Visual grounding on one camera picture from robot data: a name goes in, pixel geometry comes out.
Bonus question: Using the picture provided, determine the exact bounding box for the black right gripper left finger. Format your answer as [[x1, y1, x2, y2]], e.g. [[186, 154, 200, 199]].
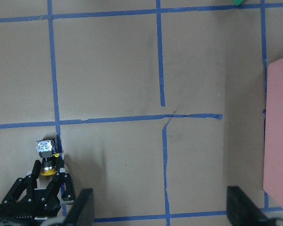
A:
[[62, 188, 95, 226]]

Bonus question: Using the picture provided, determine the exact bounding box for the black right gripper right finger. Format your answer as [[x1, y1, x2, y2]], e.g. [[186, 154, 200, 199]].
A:
[[226, 186, 274, 226]]

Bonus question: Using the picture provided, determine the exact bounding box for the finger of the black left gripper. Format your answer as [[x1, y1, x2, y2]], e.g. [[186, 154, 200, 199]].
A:
[[55, 156, 66, 175], [30, 160, 42, 188]]

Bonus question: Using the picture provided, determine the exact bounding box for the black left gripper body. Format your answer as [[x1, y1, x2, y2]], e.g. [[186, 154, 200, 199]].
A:
[[0, 172, 76, 222]]

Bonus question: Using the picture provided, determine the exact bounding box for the yellow push button switch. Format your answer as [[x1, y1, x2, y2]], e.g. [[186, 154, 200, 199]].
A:
[[36, 138, 59, 177]]

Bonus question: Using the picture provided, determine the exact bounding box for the pink plastic bin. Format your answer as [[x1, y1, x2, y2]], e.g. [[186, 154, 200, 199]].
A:
[[263, 58, 283, 208]]

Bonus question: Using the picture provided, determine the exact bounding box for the green cube far right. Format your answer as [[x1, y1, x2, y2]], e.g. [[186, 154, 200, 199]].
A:
[[233, 0, 244, 6]]

